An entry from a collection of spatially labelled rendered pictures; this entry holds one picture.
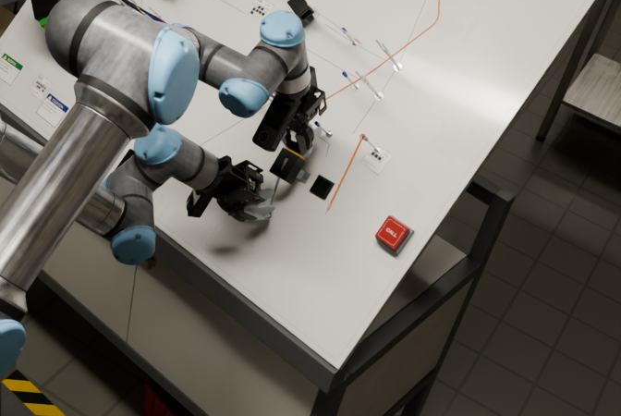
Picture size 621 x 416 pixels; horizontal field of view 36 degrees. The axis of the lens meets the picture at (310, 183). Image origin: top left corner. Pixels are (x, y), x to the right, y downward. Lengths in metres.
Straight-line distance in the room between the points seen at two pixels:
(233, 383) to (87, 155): 1.09
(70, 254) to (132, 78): 1.31
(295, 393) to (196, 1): 0.90
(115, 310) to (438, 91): 1.00
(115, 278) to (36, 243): 1.17
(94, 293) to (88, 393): 0.48
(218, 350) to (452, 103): 0.77
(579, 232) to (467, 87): 2.12
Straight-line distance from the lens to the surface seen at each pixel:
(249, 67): 1.64
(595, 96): 4.50
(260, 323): 1.99
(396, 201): 1.92
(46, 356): 2.99
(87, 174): 1.25
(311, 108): 1.83
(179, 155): 1.72
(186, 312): 2.23
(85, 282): 2.52
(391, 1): 2.06
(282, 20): 1.68
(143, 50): 1.26
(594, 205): 4.19
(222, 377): 2.26
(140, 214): 1.67
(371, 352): 2.06
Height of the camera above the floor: 2.28
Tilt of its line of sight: 38 degrees down
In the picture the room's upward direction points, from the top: 15 degrees clockwise
